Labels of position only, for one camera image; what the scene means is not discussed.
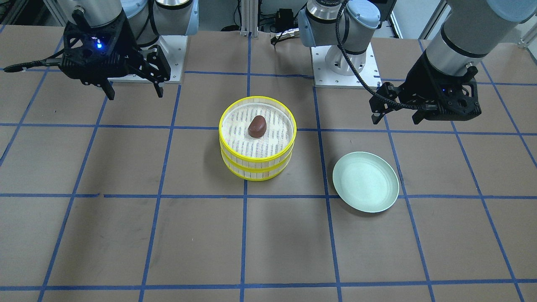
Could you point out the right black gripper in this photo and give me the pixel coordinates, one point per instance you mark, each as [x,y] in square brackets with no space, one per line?
[129,51]

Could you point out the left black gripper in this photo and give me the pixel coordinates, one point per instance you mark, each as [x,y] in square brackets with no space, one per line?
[424,80]

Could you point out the brown bun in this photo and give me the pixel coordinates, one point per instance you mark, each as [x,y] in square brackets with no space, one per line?
[257,127]

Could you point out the yellow bamboo steamer layer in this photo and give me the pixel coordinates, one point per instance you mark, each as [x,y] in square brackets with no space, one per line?
[266,151]
[255,174]

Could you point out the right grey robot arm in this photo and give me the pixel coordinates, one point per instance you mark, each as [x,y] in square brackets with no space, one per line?
[346,24]

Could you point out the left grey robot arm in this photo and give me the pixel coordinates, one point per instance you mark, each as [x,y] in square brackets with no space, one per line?
[469,32]

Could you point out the light green plate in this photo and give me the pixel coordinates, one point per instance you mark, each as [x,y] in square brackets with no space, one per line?
[366,182]

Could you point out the black power adapter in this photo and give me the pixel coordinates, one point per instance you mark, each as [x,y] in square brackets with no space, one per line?
[284,18]

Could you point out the aluminium frame post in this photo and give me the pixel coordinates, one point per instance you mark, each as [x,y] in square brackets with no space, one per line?
[249,17]

